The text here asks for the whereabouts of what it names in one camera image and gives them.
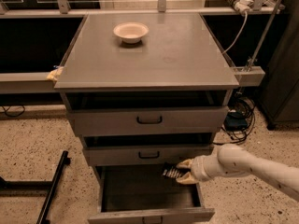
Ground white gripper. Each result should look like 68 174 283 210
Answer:
176 155 222 185

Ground black rxbar chocolate bar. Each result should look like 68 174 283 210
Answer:
162 163 184 179

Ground middle grey drawer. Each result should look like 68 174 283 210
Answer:
83 144 212 166

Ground grey drawer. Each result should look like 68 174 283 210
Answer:
67 106 228 137
83 144 212 166
88 164 215 224

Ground top grey drawer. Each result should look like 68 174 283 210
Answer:
67 106 228 137

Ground bottom grey drawer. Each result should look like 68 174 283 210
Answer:
88 164 215 224

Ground grey drawer cabinet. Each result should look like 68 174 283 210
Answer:
54 12 240 224

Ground dark grey cabinet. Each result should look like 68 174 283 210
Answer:
258 0 299 130

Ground thin metal rod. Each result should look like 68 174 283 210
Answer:
243 0 282 72

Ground white bowl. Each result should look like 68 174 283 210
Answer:
113 22 149 44

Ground yellow tape wad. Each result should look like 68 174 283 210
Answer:
47 67 64 81

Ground power strip with plug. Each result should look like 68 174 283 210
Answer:
226 0 252 15

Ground black metal stand base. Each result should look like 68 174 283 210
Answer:
0 150 71 224

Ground black floor cables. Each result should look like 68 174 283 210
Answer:
213 95 257 147

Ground white power cable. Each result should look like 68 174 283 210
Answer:
221 10 249 56

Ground black cable on left floor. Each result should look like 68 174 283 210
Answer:
1 105 26 118

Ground grey metal rail frame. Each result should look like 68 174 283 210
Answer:
0 0 286 95

